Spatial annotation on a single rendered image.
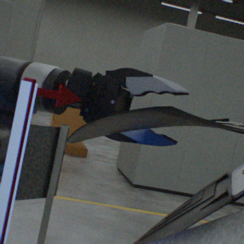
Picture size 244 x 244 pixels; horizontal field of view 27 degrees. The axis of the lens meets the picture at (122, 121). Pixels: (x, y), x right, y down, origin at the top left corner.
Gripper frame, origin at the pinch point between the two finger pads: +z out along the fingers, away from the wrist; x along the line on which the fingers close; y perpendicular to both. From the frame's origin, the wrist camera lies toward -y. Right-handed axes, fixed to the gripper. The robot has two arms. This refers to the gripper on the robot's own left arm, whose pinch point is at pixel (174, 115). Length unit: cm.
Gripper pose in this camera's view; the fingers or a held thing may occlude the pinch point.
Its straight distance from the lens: 71.4
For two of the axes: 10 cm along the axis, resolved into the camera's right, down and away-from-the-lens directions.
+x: -2.4, 9.7, -0.5
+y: 3.1, 1.2, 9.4
